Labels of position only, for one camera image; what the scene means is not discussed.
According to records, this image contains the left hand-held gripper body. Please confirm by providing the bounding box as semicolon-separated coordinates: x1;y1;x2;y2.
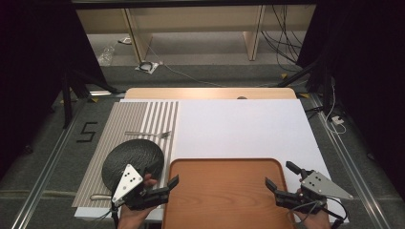
111;163;170;212

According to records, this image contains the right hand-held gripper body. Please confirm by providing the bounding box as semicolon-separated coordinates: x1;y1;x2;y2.
273;170;354;215

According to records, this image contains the black round plate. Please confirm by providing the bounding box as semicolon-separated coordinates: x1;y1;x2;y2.
100;138;165;194

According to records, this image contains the silver fork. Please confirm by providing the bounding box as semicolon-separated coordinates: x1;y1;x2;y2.
124;130;172;140

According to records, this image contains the brown wooden tray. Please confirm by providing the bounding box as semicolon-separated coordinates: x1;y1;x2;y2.
161;157;296;229

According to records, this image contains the person's right hand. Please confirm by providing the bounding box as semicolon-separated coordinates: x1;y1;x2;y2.
292;189;332;229

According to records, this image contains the grey striped placemat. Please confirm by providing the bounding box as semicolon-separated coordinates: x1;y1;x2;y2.
71;100;181;210

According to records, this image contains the white board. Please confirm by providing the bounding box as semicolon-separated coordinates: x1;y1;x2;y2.
74;97;350;224

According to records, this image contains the black metal stand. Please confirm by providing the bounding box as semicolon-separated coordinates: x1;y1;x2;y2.
60;67;119;129
276;56;334;116

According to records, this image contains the clear bag with black item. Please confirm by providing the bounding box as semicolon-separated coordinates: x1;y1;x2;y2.
135;60;160;75

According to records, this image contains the crumpled clear plastic wrap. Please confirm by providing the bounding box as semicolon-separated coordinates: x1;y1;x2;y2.
96;45;116;67

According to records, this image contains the dark curtain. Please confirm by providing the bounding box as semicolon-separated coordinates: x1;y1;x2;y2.
295;0;405;203
0;0;108;180

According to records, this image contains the light wooden shelf unit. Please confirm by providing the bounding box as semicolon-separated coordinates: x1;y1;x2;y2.
75;4;317;63

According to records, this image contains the right hand-held gripper cable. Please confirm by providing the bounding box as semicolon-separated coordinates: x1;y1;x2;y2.
286;196;349;229

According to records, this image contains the hand-held gripper cable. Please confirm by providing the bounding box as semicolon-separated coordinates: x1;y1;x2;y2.
286;196;349;229
92;203;120;229

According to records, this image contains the metal floor rail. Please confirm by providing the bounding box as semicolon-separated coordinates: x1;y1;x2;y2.
10;92;89;229
309;93;392;229

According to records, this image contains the left hand-held gripper cable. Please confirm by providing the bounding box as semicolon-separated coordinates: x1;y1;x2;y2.
92;203;120;229

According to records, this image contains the white adapter cable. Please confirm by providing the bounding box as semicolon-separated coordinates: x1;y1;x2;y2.
324;75;349;135

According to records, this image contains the thin white floor cable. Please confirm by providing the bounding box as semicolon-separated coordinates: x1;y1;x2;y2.
145;42;283;89

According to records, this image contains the bundle of black cables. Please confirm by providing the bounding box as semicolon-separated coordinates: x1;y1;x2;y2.
260;4;308;73

